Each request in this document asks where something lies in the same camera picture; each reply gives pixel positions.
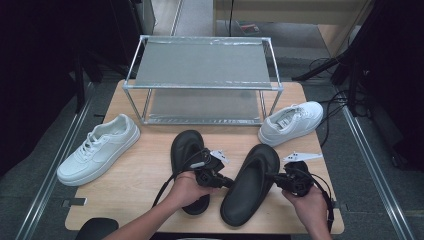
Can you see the person's left leg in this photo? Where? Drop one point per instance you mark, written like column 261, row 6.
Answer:
column 96, row 230

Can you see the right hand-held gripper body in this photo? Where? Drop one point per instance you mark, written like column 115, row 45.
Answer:
column 296, row 180

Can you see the person's left hand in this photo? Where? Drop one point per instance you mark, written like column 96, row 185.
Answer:
column 188, row 191

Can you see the grey table bracket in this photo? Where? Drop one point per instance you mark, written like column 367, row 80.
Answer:
column 337, row 205
column 74, row 202

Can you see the metal shoe rack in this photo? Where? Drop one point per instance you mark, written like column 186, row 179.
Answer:
column 200, row 63

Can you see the white sneaker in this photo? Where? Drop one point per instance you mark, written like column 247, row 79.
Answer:
column 100, row 150
column 306, row 116

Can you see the black slipper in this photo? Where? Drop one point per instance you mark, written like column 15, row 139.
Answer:
column 246, row 193
column 186, row 143

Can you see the red book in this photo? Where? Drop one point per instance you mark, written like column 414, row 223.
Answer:
column 249, row 28

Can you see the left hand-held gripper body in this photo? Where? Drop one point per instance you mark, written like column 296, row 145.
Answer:
column 208, row 171

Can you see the black stand leg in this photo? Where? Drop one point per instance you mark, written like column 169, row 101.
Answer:
column 320, row 66

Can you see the person's right hand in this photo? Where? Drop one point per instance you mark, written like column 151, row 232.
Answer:
column 308, row 208

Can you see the light wooden cabinet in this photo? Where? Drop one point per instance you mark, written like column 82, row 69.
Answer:
column 286, row 10

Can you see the metal floor rail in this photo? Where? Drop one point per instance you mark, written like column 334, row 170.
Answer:
column 376, row 173
column 53, row 166

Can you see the black curtain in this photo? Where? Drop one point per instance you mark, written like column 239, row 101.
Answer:
column 393, row 66
column 33, row 83

